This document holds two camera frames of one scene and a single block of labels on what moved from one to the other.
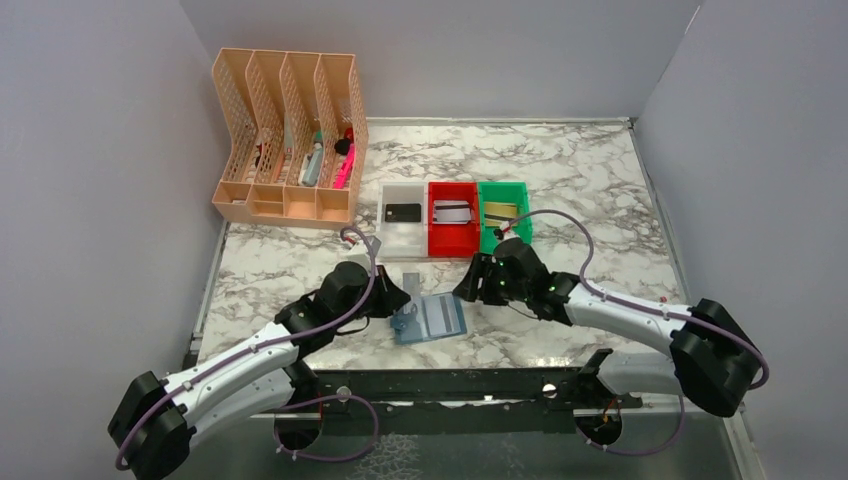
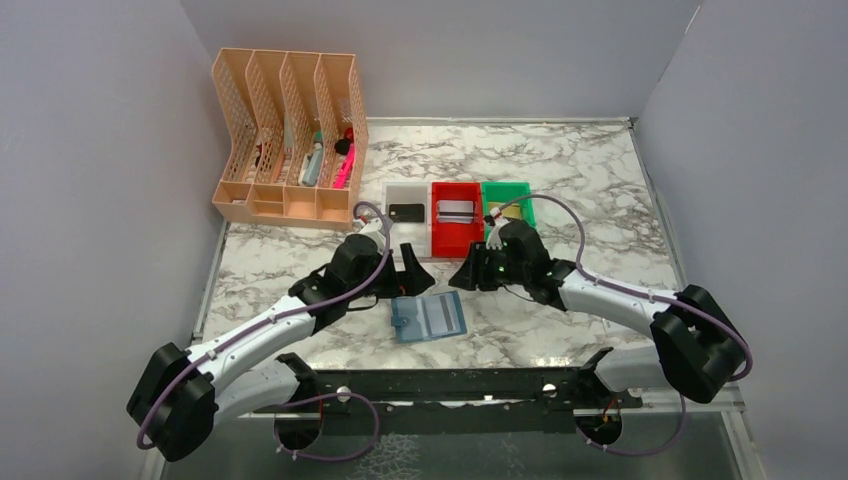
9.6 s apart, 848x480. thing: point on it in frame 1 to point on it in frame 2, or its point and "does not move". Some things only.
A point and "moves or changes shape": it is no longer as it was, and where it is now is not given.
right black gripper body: [478, 279] to [481, 270]
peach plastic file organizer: [301, 129] does not move
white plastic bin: [403, 239] moves or changes shape
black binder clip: [342, 146] does not move
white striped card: [442, 314] to [455, 211]
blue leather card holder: [434, 316] does not move
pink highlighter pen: [342, 178] does not move
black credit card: [403, 212] does not move
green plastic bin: [504, 193] does not move
